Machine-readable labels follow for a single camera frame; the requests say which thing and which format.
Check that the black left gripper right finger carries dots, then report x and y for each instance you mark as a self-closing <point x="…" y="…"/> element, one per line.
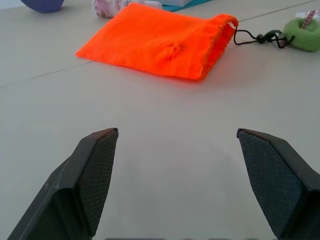
<point x="280" y="185"/>

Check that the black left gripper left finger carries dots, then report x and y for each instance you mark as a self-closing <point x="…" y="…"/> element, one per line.
<point x="75" y="190"/>

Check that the green felt apple toy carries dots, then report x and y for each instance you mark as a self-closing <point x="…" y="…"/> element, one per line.
<point x="300" y="37"/>

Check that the floral clear plastic bottle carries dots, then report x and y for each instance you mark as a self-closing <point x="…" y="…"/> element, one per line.
<point x="107" y="8"/>

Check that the purple bowl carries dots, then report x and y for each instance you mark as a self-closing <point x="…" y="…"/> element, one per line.
<point x="45" y="6"/>

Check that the blue and green sheets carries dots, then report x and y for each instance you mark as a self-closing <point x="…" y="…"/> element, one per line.
<point x="175" y="8"/>

